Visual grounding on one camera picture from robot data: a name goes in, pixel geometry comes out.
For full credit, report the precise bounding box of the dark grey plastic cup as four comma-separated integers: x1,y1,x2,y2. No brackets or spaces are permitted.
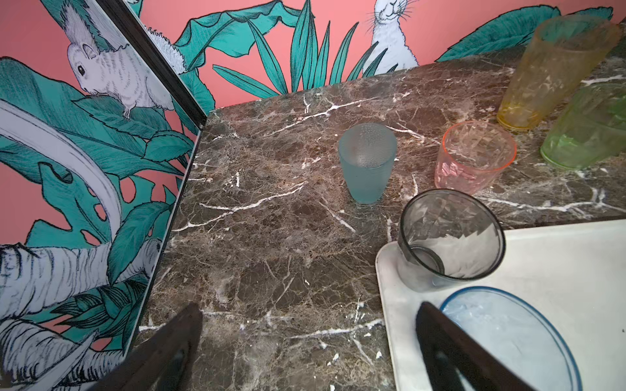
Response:
398,189,506,293

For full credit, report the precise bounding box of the blue plastic cup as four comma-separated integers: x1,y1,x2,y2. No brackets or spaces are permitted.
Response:
440,286,583,390

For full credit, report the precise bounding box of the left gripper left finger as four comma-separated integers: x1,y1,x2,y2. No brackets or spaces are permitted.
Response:
91,302,202,391

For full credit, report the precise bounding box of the beige plastic tray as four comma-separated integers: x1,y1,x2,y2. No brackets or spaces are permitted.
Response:
376,220,625,390

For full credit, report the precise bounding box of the short green plastic cup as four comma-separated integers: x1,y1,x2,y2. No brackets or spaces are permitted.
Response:
540,83,625,169

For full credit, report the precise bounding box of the left black frame post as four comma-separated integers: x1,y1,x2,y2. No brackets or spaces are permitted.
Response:
96,0,207,130

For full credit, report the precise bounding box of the orange plastic cup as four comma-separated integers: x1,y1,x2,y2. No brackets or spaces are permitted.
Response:
497,14,622,130

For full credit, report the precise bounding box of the teal frosted plastic cup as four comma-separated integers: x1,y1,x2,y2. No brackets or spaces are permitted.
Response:
337,123,398,205

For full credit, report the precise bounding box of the pink plastic cup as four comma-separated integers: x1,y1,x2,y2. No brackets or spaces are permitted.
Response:
435,121,517,195

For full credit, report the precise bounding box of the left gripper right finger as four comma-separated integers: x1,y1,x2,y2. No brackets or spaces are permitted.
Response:
415,301,531,390

